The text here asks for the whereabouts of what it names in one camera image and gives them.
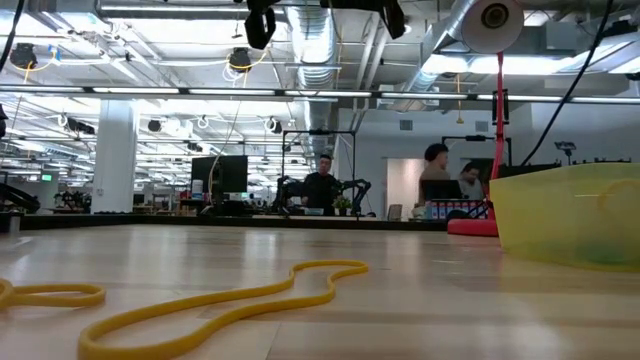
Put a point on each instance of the yellow plastic bin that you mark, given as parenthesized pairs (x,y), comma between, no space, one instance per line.
(550,225)

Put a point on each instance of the black stand frame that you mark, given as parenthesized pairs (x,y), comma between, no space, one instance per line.
(475,138)
(320,132)

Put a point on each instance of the black ceiling device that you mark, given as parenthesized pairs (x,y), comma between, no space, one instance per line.
(241,59)
(22,55)

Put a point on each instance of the green exit sign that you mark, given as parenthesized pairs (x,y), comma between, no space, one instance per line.
(47,177)

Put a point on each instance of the long yellow rubber band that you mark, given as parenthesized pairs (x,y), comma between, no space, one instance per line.
(335,263)

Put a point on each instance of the black laptop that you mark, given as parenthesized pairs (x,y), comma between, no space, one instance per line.
(440,191)

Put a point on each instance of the colourful box row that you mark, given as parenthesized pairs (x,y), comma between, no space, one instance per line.
(450,210)

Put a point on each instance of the red desk lamp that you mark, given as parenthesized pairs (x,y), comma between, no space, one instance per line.
(470,227)

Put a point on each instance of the black monitor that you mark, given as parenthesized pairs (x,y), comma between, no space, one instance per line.
(225,175)

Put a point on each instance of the small potted plant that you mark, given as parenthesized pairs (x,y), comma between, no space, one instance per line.
(342,202)

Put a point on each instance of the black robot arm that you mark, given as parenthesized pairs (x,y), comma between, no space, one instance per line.
(359,185)
(290,189)

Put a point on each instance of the person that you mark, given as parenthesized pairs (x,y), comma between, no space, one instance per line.
(470,182)
(434,155)
(320,192)

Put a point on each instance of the silver ventilation duct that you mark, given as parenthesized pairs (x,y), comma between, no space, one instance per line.
(312,60)

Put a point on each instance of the white pillar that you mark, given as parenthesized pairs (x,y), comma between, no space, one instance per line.
(115,160)

